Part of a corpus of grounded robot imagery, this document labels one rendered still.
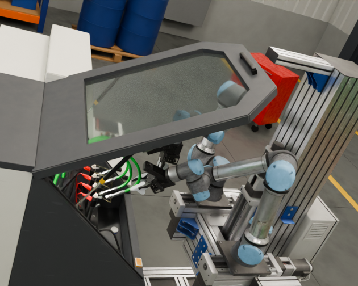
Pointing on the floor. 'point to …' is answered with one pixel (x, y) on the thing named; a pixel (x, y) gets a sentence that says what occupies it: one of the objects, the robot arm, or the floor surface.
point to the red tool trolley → (274, 71)
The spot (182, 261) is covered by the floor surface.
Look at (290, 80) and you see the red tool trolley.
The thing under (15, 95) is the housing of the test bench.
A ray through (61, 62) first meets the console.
